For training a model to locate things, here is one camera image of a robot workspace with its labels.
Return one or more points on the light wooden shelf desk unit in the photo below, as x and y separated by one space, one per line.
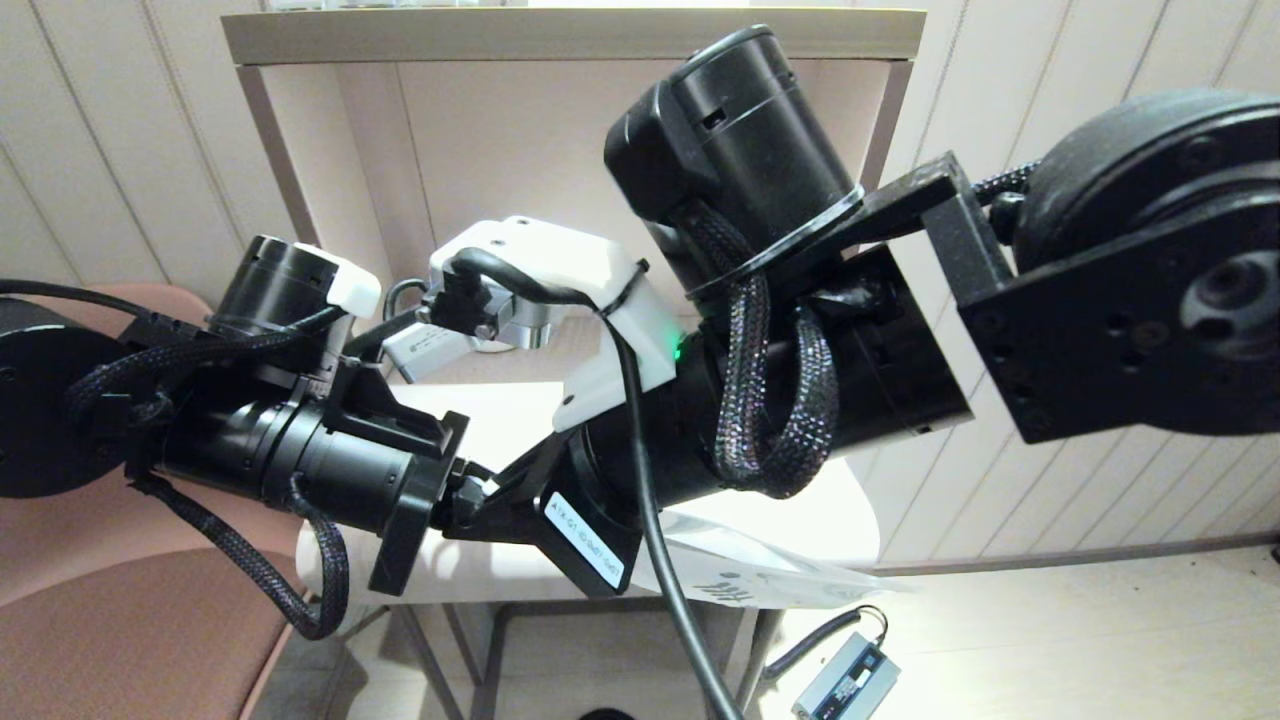
450 35

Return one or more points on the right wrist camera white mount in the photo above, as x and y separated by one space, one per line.
580 260

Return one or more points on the white pouch with blue plants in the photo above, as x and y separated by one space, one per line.
790 580

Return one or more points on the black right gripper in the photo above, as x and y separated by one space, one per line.
680 440

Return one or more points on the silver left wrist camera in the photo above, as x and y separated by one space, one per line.
425 355

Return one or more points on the black round robot part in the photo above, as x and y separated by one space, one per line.
606 715

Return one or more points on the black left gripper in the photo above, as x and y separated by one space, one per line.
415 490

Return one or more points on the brown upholstered chair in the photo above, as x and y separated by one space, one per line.
100 660

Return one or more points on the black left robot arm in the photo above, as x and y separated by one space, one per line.
200 440

